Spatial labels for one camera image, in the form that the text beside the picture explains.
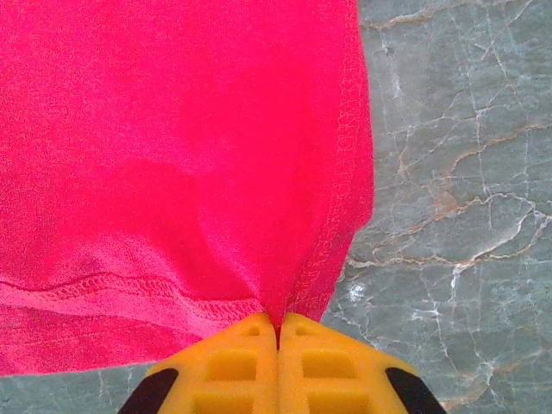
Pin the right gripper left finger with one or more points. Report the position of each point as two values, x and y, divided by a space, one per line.
233 375

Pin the red towel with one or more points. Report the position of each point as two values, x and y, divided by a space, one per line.
172 151

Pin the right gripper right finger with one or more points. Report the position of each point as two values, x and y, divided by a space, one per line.
328 375

